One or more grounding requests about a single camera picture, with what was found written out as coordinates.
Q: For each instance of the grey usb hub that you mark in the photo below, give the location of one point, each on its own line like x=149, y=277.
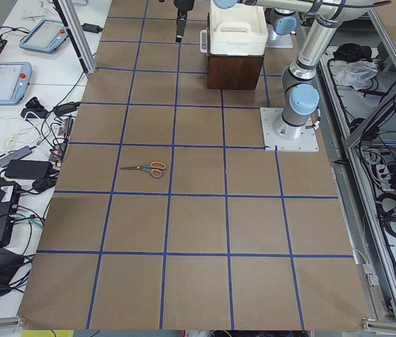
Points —
x=16, y=155

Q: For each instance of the orange grey handled scissors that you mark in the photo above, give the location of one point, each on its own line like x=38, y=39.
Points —
x=155, y=169

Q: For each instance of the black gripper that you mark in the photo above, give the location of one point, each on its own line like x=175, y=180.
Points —
x=183, y=5

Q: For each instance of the black cloth bundle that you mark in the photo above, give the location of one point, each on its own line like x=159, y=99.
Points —
x=351, y=52

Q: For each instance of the blue teach pendant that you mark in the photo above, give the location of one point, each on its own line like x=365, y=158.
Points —
x=46, y=37
x=14, y=80

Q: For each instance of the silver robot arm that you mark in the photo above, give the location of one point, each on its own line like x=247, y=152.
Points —
x=301, y=97

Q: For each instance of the aluminium side frame rail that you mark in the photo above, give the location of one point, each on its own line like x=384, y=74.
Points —
x=364, y=130

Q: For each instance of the blue teach pendant near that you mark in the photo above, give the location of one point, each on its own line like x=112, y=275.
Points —
x=14, y=80

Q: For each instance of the black small adapter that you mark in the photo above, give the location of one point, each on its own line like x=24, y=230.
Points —
x=92, y=28

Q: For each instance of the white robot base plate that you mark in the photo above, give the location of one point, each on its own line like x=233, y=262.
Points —
x=278, y=135

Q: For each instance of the blue teach pendant far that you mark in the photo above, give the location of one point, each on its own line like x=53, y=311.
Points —
x=46, y=37

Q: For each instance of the black power adapter brick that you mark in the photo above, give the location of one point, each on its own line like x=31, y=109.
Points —
x=28, y=169

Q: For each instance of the white crumpled cloth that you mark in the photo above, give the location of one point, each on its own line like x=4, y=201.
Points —
x=358, y=74

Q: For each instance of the white plastic tray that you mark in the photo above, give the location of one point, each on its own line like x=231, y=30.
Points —
x=240, y=30

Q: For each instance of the dark wooden drawer cabinet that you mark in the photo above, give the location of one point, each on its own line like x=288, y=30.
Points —
x=230, y=72

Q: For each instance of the aluminium frame post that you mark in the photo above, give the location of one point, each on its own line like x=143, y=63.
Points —
x=70, y=20

